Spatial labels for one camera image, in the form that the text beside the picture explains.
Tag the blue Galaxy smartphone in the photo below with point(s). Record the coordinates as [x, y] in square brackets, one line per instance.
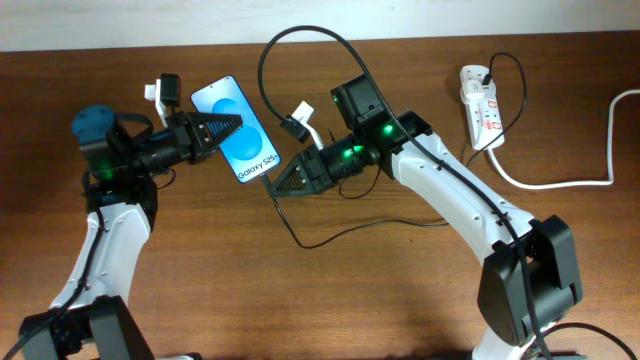
[249, 151]

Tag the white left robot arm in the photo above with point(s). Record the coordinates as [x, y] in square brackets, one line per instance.
[124, 154]

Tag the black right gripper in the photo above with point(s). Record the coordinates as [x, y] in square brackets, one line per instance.
[315, 170]

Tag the white power strip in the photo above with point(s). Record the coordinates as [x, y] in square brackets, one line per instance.
[484, 120]

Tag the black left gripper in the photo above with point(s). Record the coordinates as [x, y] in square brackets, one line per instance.
[180, 124]

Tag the white charger plug adapter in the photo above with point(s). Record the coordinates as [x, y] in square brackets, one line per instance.
[473, 90]

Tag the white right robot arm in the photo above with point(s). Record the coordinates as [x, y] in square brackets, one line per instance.
[530, 276]

